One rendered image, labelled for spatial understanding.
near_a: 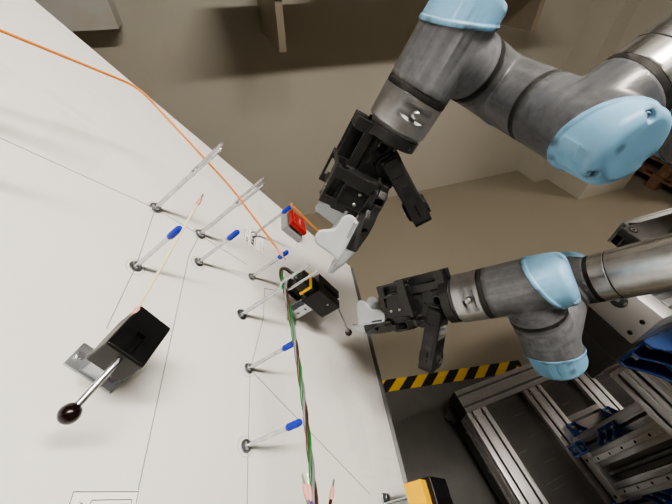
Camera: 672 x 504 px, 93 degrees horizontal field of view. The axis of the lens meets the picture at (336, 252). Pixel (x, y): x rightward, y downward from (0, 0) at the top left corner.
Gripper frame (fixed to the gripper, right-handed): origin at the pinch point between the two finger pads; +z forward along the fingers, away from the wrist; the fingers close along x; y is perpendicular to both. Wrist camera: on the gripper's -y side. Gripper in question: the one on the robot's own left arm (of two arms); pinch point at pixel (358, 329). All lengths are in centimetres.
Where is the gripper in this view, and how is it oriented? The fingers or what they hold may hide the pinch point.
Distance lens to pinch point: 63.7
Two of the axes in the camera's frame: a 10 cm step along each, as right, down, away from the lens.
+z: -7.6, 2.8, 5.9
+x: -6.0, 0.8, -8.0
